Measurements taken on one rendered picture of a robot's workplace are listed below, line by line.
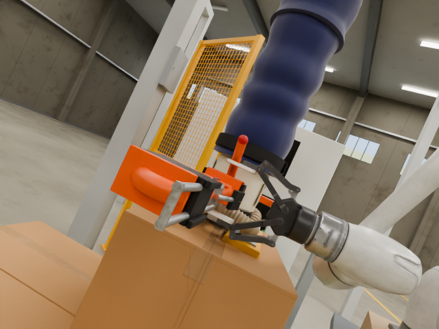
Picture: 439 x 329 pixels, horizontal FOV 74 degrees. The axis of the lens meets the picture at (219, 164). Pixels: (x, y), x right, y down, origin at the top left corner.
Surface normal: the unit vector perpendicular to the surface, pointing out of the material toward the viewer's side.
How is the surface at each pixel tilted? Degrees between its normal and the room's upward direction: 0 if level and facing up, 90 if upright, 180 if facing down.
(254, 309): 90
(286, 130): 76
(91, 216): 90
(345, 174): 90
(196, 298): 90
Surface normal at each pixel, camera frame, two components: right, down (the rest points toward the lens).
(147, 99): -0.17, -0.08
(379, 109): -0.39, -0.18
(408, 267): 0.21, -0.32
